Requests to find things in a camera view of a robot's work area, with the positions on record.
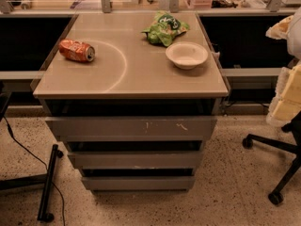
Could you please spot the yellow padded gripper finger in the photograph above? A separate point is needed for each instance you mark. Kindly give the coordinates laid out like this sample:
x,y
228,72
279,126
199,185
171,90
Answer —
x,y
280,30
287,102

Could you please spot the grey bottom drawer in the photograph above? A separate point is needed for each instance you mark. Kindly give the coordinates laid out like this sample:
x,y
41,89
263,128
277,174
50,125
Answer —
x,y
138,183

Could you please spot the grey drawer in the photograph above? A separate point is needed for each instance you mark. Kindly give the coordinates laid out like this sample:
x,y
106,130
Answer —
x,y
138,183
135,160
169,128

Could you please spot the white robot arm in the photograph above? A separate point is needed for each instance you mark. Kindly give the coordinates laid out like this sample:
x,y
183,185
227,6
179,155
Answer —
x,y
294,41

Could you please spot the grey drawer cabinet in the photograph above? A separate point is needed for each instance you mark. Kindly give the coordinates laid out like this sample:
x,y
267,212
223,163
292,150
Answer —
x,y
128,77

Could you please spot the grey middle drawer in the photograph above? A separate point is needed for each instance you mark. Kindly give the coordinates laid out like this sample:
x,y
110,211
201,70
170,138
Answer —
x,y
135,160

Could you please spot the grey top drawer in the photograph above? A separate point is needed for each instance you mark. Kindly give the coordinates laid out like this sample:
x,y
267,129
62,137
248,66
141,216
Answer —
x,y
169,128

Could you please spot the white paper bowl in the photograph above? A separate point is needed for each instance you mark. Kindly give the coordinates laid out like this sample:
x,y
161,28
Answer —
x,y
186,55

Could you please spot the green chip bag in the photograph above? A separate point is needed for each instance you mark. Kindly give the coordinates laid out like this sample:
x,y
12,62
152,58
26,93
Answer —
x,y
164,29

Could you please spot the crushed orange soda can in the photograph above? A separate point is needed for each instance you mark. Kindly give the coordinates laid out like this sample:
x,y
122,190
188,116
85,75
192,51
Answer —
x,y
76,50

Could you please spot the black metal stand base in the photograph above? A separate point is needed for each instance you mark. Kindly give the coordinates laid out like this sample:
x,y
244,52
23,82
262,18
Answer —
x,y
45,179

